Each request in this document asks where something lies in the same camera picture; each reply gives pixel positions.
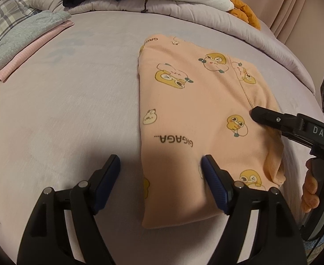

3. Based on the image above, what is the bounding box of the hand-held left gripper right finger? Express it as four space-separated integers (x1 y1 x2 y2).
201 154 309 265

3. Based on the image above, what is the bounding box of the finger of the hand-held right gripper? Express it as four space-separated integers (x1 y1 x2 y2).
250 106 299 138

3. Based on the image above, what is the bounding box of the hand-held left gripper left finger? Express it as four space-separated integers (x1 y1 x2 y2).
16 154 121 265

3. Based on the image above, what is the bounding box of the peach duck print pajama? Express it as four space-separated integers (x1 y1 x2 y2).
138 34 286 229

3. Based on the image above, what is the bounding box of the person's right hand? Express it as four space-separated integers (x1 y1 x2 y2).
301 159 324 213

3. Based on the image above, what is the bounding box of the bed with lilac sheet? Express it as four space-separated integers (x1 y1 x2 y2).
0 8 324 265

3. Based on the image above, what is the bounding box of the pink curtain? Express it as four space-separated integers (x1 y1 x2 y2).
269 0 324 69

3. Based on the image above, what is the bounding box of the orange plush toy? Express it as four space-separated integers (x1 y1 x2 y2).
228 0 261 30

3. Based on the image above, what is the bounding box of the blue towel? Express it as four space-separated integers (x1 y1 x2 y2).
303 223 324 265

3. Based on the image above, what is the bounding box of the grey lilac comforter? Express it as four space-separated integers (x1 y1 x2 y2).
68 0 315 96

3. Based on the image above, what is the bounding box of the pink folded cloth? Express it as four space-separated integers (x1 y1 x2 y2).
0 19 74 82

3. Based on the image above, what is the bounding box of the grey folded cloth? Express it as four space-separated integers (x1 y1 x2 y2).
0 10 72 72

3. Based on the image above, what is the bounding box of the plaid pillow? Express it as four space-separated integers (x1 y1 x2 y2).
0 0 41 72

